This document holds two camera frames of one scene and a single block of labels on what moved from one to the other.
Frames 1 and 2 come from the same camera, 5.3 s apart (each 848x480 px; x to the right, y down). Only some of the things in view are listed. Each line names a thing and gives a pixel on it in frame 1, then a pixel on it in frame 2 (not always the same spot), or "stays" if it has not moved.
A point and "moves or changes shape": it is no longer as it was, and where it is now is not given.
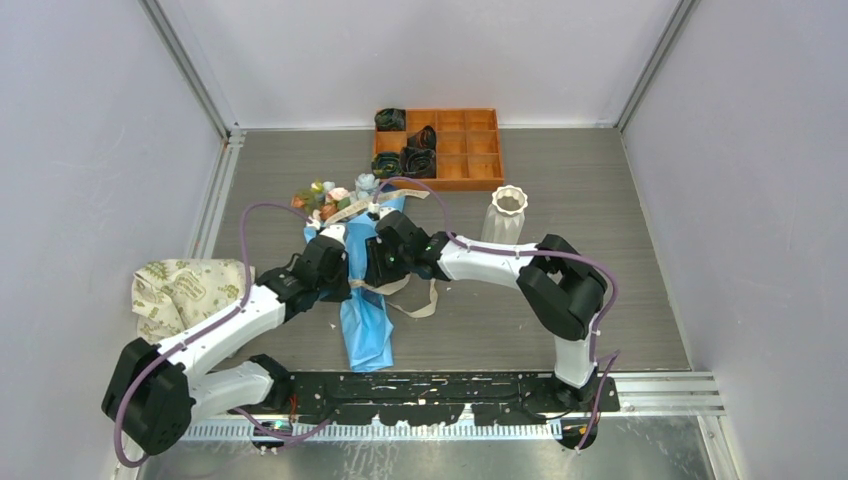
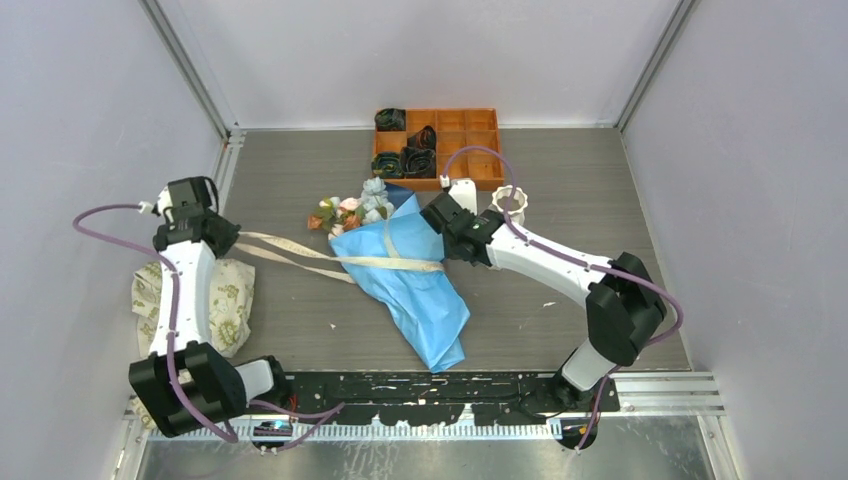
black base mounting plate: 431,398 stays
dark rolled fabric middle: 426,138 stays
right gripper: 377,274 -> 447,250
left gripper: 342,292 -> 229,234
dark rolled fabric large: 416,162 stays
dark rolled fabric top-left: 390,119 stays
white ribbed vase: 504,222 stays
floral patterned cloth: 172,296 stays
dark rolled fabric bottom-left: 386,165 stays
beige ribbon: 402,285 moves or changes shape
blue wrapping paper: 364,306 -> 432,326
